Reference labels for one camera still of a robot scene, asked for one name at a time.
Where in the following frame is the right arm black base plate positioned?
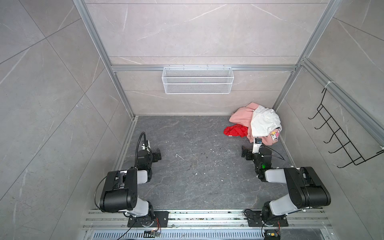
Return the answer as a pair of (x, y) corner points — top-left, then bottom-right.
(243, 209), (289, 227)

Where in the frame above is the white wire mesh basket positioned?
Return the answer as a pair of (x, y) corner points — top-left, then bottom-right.
(162, 67), (235, 95)

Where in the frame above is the black wire hook rack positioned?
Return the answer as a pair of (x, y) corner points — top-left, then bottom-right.
(308, 88), (384, 169)

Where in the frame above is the aluminium rail base frame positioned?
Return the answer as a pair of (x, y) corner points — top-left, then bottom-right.
(79, 209), (337, 240)

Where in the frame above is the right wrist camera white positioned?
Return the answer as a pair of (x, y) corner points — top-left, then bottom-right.
(252, 138), (263, 154)

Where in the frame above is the printed pink white cloth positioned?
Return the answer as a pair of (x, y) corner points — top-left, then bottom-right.
(270, 128), (281, 143)

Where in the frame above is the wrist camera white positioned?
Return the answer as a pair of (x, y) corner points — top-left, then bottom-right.
(142, 140), (152, 152)
(252, 138), (263, 154)

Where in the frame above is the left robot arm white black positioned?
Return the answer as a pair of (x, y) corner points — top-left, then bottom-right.
(94, 149), (162, 229)

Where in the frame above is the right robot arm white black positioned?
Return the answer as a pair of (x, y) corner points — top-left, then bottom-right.
(242, 146), (331, 227)

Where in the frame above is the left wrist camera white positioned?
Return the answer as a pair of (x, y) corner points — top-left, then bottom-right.
(142, 140), (152, 152)

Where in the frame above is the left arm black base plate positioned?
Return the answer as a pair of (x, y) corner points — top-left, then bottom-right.
(127, 211), (169, 229)

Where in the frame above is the red cloth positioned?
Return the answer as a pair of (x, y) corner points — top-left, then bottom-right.
(224, 124), (248, 138)

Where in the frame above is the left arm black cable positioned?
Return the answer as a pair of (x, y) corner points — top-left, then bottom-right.
(134, 131), (147, 169)

